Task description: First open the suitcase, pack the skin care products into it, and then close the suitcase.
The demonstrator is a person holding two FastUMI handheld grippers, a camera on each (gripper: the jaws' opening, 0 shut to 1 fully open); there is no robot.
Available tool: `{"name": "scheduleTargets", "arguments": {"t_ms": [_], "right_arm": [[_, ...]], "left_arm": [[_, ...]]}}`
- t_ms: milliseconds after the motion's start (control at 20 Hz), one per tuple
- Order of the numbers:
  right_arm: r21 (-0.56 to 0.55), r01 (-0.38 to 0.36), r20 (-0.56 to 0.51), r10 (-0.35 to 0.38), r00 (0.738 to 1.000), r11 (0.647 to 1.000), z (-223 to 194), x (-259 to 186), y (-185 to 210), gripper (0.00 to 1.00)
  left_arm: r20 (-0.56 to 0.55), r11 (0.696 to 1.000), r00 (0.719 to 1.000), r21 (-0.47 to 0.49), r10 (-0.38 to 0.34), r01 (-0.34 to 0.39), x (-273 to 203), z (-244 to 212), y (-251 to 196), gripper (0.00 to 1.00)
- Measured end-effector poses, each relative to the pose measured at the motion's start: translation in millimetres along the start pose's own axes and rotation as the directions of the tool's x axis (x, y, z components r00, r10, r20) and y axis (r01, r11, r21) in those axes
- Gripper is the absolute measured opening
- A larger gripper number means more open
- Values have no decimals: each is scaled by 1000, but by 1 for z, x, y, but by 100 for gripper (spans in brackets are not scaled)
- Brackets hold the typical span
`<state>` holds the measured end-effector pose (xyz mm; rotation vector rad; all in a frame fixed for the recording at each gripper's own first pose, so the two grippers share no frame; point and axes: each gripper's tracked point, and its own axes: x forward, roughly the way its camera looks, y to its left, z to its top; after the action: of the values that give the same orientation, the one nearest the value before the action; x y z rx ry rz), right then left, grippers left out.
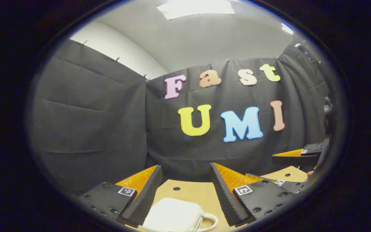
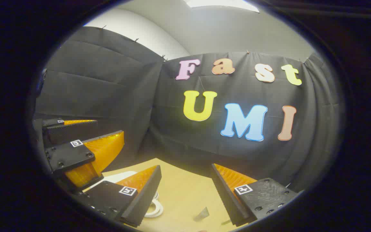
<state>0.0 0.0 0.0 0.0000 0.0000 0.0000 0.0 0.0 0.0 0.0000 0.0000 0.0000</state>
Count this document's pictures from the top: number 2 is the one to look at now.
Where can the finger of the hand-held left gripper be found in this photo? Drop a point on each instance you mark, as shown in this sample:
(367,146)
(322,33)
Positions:
(69,156)
(72,130)

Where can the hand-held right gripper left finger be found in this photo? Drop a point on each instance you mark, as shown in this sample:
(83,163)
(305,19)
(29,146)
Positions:
(148,196)

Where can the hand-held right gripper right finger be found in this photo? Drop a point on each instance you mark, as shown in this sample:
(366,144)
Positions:
(225,199)

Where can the small white suitcase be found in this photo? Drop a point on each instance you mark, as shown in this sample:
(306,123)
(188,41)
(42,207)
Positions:
(118,178)

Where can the black backdrop cloth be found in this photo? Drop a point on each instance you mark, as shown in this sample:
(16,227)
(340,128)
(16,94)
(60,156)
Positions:
(124,96)

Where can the ceiling light panel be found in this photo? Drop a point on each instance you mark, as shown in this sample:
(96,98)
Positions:
(221,4)

